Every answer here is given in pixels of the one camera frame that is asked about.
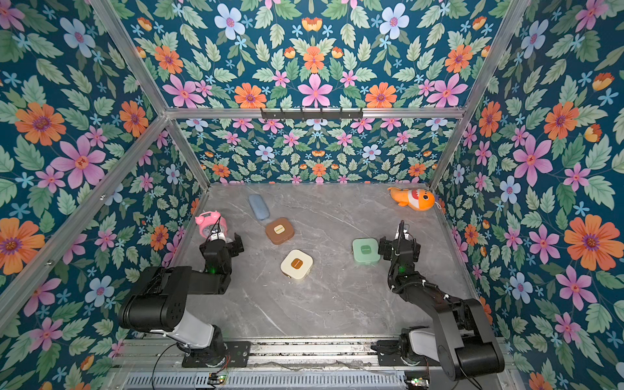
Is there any blue denim pouch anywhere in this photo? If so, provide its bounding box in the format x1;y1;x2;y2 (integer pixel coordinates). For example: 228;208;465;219
249;194;270;221

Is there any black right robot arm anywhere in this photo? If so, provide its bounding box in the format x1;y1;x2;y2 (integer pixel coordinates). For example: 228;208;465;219
375;221;505;383

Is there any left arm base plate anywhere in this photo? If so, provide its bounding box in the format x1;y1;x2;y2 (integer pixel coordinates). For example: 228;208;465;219
181;341;251;369

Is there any aluminium front rail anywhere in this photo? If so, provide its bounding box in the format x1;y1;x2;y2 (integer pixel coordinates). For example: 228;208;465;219
114;335;518;374

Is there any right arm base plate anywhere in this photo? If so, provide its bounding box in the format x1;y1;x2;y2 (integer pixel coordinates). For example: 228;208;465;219
370;339;440;368

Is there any orange clownfish plush toy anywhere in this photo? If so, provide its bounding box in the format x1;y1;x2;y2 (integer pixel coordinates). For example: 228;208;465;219
388;187;436;211

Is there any black hook rail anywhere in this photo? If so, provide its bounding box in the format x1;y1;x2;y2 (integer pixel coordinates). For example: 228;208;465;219
260;108;364;120

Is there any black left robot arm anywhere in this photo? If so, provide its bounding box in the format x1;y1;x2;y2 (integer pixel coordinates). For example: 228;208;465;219
119;234;245;350

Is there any brown clipper case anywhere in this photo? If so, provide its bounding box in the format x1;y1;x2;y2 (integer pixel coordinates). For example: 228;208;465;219
265;217;295;245

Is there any pink alarm clock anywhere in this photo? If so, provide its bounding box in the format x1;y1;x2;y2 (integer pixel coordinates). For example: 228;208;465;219
195;211;228;241

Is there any mint green clipper case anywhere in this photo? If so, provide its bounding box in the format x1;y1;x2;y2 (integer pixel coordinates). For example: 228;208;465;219
352;238;381;265

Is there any cream clipper case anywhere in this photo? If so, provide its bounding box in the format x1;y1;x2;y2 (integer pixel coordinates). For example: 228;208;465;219
280;250;314;280

